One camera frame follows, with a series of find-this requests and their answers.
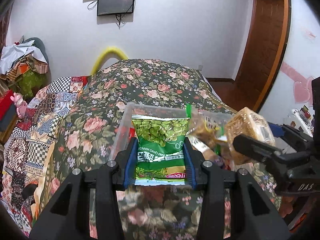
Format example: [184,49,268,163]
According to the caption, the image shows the brown rice cake packet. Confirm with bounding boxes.
[224,107,276,165]

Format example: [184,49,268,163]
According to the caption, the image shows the green pea snack packet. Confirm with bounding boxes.
[131,114,190,186]

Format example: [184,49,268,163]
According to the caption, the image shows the brown nut snack bag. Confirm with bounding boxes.
[187,106,224,150]

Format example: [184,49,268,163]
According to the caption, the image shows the brown cracker roll packet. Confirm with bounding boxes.
[187,135,224,167]

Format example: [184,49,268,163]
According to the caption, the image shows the right hand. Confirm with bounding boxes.
[278,196,302,218]

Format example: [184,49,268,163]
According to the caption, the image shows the white sticker-covered appliance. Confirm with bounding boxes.
[285,109,313,137]

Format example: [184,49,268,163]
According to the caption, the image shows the floral dark green bedspread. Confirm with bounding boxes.
[37,58,283,240]

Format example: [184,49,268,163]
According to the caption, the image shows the clear plastic storage box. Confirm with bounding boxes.
[109,102,232,160]

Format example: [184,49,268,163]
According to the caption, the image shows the red snack packet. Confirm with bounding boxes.
[117,127,136,140]

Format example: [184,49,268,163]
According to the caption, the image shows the patchwork checkered quilt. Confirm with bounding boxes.
[1,76,88,235]

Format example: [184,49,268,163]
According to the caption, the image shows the pink plush toy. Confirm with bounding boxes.
[10,92,28,119]

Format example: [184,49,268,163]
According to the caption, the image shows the red box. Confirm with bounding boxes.
[0,90,14,120]

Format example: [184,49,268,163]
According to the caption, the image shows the yellow curved headboard tube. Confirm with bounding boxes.
[90,47,128,75]

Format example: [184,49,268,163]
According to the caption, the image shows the pile of clothes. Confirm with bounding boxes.
[1,37,49,100]

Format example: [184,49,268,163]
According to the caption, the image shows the pink heart wall stickers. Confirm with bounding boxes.
[280,62,315,106]

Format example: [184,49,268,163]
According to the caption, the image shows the brown wooden door frame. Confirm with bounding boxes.
[208,0,291,112]

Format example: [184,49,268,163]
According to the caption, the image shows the black wall monitor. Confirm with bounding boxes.
[97,0,135,16]

